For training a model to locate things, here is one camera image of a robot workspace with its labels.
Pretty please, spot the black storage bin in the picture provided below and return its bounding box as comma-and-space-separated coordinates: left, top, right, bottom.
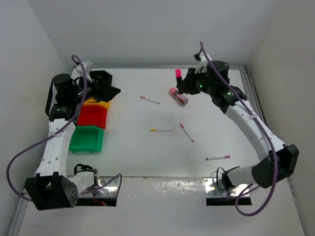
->
90, 70, 113, 86

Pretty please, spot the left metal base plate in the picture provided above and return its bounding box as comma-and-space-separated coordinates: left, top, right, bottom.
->
79, 176, 121, 198

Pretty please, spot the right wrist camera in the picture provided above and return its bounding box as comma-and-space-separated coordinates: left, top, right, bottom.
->
194, 52, 211, 74

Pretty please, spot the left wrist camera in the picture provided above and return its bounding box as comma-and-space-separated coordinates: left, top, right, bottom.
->
74, 61, 94, 77

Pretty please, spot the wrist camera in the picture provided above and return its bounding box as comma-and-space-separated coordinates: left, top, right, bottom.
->
74, 61, 94, 77
194, 52, 211, 74

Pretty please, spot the white pen yellow cap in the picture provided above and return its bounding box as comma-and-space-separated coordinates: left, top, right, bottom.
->
150, 129, 173, 132

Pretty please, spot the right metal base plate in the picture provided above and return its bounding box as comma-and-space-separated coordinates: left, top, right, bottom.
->
204, 177, 248, 199

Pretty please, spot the red storage bin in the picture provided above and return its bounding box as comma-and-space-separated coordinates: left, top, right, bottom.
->
77, 105, 107, 129

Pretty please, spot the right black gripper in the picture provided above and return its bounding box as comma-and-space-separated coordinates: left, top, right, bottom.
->
179, 67, 215, 95

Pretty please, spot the metal base plate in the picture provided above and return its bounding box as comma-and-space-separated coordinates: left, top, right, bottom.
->
204, 177, 248, 199
79, 176, 121, 198

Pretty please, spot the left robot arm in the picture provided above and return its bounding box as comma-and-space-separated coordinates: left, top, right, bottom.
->
25, 71, 121, 210

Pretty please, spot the yellow storage bin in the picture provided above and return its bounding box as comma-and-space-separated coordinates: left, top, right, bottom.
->
83, 98, 110, 109

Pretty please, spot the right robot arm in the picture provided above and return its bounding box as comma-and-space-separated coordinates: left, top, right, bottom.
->
177, 61, 299, 190

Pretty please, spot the green storage bin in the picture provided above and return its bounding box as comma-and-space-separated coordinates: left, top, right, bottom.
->
69, 126, 104, 153

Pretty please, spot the white pen pink cap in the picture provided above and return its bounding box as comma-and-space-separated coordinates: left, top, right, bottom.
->
180, 123, 194, 142

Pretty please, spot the white pen orange cap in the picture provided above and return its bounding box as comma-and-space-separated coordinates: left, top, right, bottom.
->
140, 96, 160, 104

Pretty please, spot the pink capped glue bottle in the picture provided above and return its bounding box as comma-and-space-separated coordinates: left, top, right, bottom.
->
169, 88, 189, 106

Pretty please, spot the pink black highlighter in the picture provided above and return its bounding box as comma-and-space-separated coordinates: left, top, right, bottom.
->
175, 69, 182, 83

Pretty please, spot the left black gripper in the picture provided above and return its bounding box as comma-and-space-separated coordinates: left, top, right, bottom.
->
70, 72, 120, 104

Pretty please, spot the white pen purple cap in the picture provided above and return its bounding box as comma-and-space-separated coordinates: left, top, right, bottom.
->
205, 155, 231, 161

